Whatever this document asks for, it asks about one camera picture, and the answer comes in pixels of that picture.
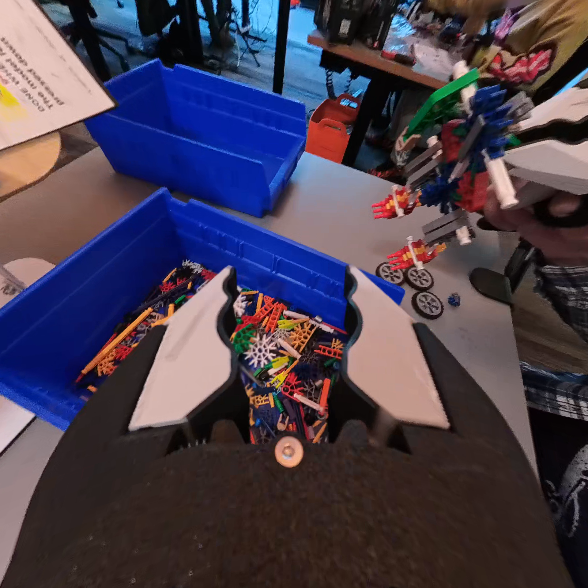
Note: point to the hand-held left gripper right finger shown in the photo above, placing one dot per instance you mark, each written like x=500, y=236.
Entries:
x=395, y=367

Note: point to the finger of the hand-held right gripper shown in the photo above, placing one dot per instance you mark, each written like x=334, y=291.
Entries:
x=556, y=165
x=560, y=115

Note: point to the wooden office desk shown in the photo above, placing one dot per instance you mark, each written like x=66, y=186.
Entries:
x=367, y=64

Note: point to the person's right hand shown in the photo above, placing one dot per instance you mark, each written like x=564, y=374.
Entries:
x=542, y=241

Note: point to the office chair with black base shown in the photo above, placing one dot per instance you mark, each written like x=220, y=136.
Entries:
x=501, y=280

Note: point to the orange plastic bin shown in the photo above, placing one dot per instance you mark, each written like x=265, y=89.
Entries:
x=329, y=133

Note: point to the round wooden board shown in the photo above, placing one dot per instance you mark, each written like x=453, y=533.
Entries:
x=28, y=165

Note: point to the blue plastic bin with label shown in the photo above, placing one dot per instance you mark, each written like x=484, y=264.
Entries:
x=83, y=303

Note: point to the person's right forearm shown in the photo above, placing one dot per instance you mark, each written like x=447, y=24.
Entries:
x=565, y=289

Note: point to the empty blue plastic bin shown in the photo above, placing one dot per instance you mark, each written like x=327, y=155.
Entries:
x=202, y=138

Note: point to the small blue toy piece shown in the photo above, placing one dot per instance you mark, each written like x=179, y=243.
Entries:
x=453, y=299

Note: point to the green wheeled toy model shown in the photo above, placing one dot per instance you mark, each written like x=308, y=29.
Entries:
x=459, y=156

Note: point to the pile of construction toy pieces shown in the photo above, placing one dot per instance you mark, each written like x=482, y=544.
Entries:
x=276, y=349

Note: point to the black floor stand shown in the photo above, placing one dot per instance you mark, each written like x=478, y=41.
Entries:
x=282, y=46

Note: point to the instruction booklet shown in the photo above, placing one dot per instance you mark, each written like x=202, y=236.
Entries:
x=46, y=73

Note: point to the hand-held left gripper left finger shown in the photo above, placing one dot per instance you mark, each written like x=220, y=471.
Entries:
x=184, y=367

